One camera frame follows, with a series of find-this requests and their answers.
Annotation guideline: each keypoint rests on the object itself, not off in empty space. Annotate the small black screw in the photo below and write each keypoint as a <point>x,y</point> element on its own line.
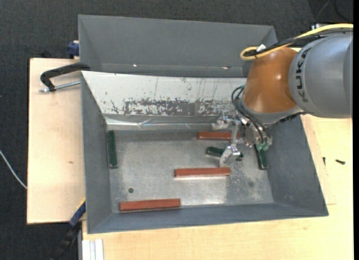
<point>340,162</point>

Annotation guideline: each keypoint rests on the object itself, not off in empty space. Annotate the dark green flat block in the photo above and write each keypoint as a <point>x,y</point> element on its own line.
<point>112,149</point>
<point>214,151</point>
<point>262,159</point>

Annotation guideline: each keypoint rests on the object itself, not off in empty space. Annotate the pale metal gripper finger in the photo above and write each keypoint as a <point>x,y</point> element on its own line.
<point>226,156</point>
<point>236,155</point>

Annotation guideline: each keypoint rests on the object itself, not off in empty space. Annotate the red-brown flat block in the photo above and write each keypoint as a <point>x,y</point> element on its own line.
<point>202,171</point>
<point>150,204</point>
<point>214,135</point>

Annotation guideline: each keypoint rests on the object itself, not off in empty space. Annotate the grey metal bin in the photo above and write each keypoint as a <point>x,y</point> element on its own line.
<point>174,186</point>

